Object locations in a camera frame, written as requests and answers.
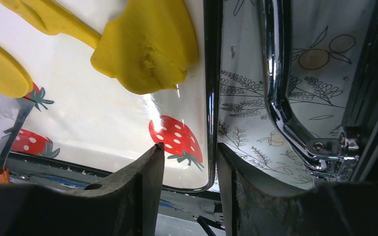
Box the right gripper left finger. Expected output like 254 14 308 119
0 143 165 236

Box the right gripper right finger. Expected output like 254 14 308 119
217 143 378 236

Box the strawberry print tray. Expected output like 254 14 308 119
0 0 215 192

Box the orange handle metal scraper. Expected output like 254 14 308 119
0 85 36 185

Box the yellow dough scrap strip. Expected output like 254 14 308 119
1 0 199 95

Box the yellow dough lump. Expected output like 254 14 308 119
0 46 34 98

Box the black foam-lined case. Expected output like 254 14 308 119
258 0 378 187

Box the floral table mat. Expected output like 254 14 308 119
218 0 375 189

